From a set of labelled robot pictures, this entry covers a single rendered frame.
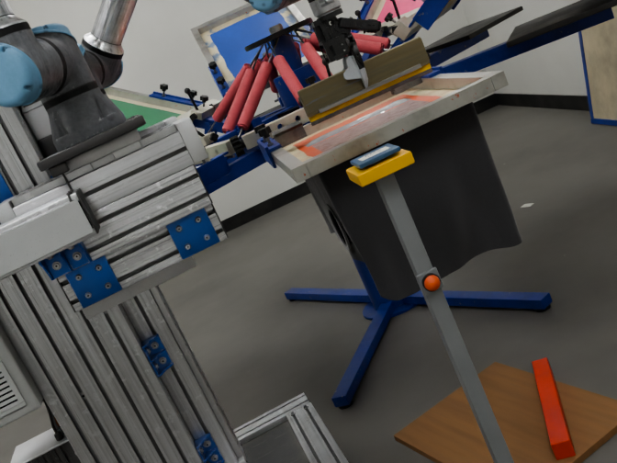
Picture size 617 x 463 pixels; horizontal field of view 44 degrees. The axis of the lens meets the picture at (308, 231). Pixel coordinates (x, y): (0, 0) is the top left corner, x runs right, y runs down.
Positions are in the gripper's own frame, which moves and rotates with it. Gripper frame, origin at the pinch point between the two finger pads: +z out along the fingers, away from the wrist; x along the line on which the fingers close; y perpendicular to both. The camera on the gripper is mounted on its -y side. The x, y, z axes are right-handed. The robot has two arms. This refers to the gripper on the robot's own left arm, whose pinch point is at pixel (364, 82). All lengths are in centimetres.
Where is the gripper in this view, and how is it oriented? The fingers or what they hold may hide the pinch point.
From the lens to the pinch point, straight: 205.2
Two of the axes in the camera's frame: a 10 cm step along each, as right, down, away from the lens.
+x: 1.5, 1.9, -9.7
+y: -9.1, 4.2, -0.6
